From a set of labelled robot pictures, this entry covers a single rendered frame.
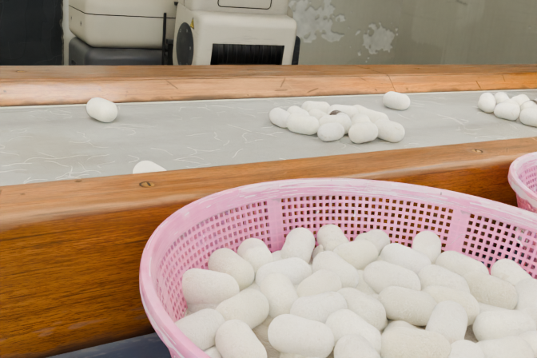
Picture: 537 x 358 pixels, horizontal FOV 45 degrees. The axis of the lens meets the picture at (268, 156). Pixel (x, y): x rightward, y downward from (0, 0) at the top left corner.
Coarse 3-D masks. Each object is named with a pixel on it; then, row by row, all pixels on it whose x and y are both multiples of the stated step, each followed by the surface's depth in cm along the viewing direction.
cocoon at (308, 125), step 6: (294, 114) 67; (300, 114) 67; (288, 120) 67; (294, 120) 66; (300, 120) 66; (306, 120) 66; (312, 120) 66; (288, 126) 67; (294, 126) 66; (300, 126) 66; (306, 126) 66; (312, 126) 66; (318, 126) 66; (294, 132) 67; (300, 132) 66; (306, 132) 66; (312, 132) 66
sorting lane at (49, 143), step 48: (336, 96) 88; (432, 96) 95; (528, 96) 103; (0, 144) 55; (48, 144) 56; (96, 144) 57; (144, 144) 58; (192, 144) 60; (240, 144) 61; (288, 144) 63; (336, 144) 64; (384, 144) 66; (432, 144) 68
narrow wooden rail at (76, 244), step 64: (0, 192) 38; (64, 192) 38; (128, 192) 39; (192, 192) 40; (512, 192) 56; (0, 256) 35; (64, 256) 36; (128, 256) 39; (0, 320) 36; (64, 320) 38; (128, 320) 40
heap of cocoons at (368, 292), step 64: (256, 256) 37; (320, 256) 38; (384, 256) 40; (448, 256) 40; (192, 320) 30; (256, 320) 32; (320, 320) 32; (384, 320) 33; (448, 320) 32; (512, 320) 33
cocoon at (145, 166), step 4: (140, 164) 47; (144, 164) 47; (148, 164) 47; (152, 164) 47; (156, 164) 47; (136, 168) 47; (140, 168) 47; (144, 168) 46; (148, 168) 46; (152, 168) 46; (156, 168) 46; (160, 168) 46; (136, 172) 47; (140, 172) 46; (144, 172) 46; (148, 172) 46
